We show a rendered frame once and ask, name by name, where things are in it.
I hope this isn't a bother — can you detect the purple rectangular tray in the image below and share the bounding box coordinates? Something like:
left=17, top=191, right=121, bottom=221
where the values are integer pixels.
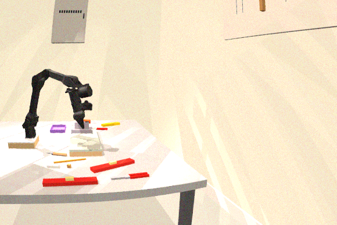
left=50, top=124, right=66, bottom=133

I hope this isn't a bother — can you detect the red rectangular bar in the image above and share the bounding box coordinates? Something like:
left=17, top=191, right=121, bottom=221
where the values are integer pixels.
left=42, top=176, right=98, bottom=187
left=90, top=158, right=135, bottom=173

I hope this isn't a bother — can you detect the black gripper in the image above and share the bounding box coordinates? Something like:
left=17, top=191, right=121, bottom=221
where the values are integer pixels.
left=71, top=99, right=85, bottom=129

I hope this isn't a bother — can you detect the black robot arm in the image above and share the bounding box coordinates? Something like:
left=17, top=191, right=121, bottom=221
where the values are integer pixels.
left=22, top=69, right=92, bottom=138

